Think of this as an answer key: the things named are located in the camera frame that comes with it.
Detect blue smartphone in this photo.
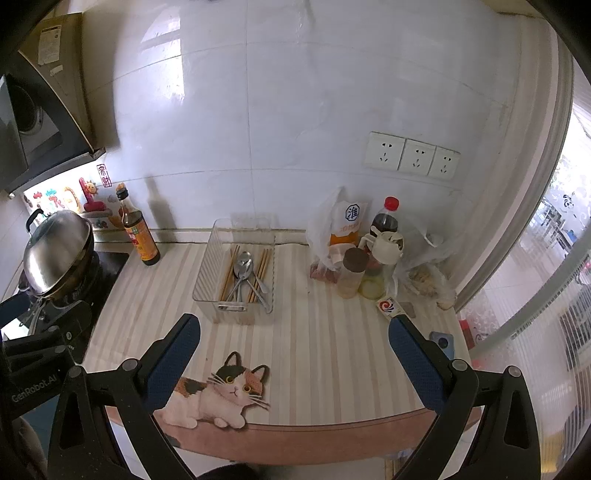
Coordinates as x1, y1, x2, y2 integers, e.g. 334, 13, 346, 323
429, 331, 456, 359

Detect white packet with red logo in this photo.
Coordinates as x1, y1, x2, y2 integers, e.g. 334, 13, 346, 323
376, 295, 400, 320

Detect white wall socket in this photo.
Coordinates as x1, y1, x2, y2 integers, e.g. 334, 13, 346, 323
364, 131, 407, 171
399, 138, 437, 176
427, 147, 461, 181

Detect red food packet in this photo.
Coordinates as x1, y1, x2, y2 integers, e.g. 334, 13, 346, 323
310, 262, 343, 283

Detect clear plastic basket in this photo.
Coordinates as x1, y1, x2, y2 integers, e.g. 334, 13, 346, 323
192, 217, 277, 326

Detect colourful wall stickers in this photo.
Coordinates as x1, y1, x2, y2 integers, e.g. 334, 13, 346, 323
23, 161, 127, 232

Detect black gas stove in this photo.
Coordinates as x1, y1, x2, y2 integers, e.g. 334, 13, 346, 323
0, 251, 131, 365

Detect dark soy sauce bottle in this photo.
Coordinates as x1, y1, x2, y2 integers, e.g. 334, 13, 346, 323
115, 184, 161, 267

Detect long handled steel spoon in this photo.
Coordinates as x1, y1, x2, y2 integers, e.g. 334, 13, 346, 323
236, 263, 273, 315

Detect large steel spoon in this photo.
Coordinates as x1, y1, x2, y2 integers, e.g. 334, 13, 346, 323
225, 250, 254, 303

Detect orange white seasoning packet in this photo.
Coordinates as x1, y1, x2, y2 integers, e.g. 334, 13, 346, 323
329, 198, 373, 247

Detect clear crumpled plastic bag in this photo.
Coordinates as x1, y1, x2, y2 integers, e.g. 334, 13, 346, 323
392, 226, 459, 311

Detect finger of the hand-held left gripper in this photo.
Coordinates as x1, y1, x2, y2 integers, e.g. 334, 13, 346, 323
28, 298, 95, 344

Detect white plastic bag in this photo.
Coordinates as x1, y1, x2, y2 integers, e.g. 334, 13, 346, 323
307, 186, 372, 280

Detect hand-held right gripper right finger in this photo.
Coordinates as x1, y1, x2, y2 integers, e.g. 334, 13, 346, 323
388, 314, 541, 480

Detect striped cat print table mat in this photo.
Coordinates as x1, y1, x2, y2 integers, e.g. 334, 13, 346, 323
85, 240, 467, 432

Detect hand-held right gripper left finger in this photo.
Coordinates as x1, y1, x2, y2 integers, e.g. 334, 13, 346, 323
46, 313, 204, 480

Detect red cap cola bottle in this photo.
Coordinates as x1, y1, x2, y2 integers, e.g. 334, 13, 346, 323
369, 196, 400, 245

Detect black range hood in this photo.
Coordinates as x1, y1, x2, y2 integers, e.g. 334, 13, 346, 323
0, 14, 107, 195

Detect brown lid spice jar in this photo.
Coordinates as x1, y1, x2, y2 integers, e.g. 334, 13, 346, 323
338, 248, 370, 300

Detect steel wok lid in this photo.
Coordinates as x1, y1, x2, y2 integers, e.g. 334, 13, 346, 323
23, 209, 95, 296

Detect red box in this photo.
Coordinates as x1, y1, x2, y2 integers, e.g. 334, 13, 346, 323
459, 318, 491, 357

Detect green tinted glass jar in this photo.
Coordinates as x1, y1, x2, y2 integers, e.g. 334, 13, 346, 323
359, 272, 387, 301

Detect white plastic oil pot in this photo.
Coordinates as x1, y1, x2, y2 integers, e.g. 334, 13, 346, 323
359, 230, 408, 266

